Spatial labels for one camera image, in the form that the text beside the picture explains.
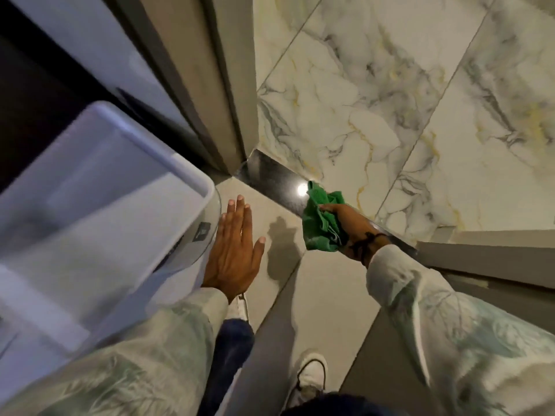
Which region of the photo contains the person's right white shoe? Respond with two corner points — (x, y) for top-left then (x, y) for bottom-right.
(287, 350), (329, 408)

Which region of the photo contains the person's right leg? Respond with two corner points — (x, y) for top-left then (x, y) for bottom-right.
(281, 391), (393, 416)

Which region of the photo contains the person's right hand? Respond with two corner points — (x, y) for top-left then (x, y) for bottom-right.
(319, 203), (393, 268)

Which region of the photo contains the black stone threshold strip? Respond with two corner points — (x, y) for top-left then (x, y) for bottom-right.
(235, 149), (420, 257)

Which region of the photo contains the person's left forearm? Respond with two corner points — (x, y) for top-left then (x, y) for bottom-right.
(0, 288), (230, 416)

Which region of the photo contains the person's leg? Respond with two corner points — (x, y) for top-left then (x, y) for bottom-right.
(197, 318), (256, 416)
(281, 391), (393, 416)

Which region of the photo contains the person's left leg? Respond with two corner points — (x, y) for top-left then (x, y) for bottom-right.
(197, 318), (256, 416)

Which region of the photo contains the person's left hand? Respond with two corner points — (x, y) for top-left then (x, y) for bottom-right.
(201, 195), (266, 304)

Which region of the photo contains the grey-brown door frame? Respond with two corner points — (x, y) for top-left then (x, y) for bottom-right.
(102, 0), (261, 174)

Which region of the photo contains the person's white shoe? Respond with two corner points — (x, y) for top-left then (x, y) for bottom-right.
(225, 292), (250, 324)
(287, 350), (329, 408)

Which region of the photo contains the person's left white shoe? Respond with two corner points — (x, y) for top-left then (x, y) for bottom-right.
(225, 292), (250, 324)

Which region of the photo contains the green cleaning cloth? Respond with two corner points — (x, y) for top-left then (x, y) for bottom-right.
(302, 181), (347, 253)

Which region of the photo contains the person's right forearm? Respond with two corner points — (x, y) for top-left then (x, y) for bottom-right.
(366, 244), (555, 416)

